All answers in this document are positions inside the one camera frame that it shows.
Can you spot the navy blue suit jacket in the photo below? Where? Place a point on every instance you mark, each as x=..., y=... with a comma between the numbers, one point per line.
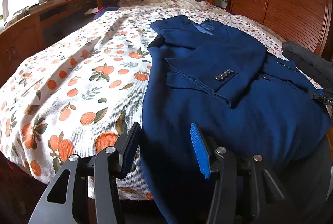
x=248, y=100

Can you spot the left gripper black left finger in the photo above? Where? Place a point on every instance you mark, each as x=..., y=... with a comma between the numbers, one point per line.
x=65, y=199

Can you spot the orange-print floral bedsheet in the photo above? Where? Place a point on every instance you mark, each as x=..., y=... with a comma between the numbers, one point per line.
x=82, y=92

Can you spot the long wooden desk cabinet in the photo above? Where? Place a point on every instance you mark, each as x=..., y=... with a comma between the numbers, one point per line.
x=37, y=31

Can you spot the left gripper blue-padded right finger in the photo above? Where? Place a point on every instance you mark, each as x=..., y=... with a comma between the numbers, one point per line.
x=246, y=189

